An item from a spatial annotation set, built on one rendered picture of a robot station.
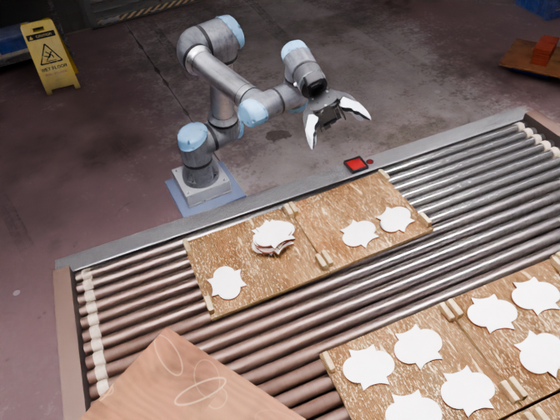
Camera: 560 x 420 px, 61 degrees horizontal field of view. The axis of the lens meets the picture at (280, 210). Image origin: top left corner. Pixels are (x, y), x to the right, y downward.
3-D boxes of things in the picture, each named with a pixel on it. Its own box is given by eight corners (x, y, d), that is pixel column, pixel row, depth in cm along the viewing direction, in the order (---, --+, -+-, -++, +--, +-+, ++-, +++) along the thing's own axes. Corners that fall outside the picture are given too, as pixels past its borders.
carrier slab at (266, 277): (183, 245, 174) (182, 242, 173) (287, 208, 183) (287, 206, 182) (212, 322, 150) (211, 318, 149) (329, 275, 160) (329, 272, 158)
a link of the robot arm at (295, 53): (304, 61, 137) (307, 35, 130) (317, 85, 131) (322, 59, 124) (277, 65, 135) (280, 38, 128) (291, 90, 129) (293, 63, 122)
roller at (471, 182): (84, 322, 159) (78, 314, 155) (553, 152, 202) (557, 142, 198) (86, 334, 156) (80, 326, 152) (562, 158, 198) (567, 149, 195)
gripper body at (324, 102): (348, 121, 121) (330, 90, 128) (341, 98, 114) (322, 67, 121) (321, 134, 122) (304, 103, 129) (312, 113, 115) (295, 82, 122)
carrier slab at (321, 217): (287, 207, 183) (287, 205, 182) (379, 174, 193) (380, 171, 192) (330, 273, 160) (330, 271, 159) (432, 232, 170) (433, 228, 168)
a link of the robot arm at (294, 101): (267, 108, 141) (268, 77, 132) (296, 93, 145) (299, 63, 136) (283, 123, 137) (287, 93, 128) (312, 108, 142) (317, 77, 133)
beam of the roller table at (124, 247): (60, 270, 178) (53, 259, 174) (516, 117, 224) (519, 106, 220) (62, 287, 173) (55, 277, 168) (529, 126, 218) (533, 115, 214)
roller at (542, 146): (82, 311, 162) (77, 302, 159) (544, 145, 205) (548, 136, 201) (84, 322, 159) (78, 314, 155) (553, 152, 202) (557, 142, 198)
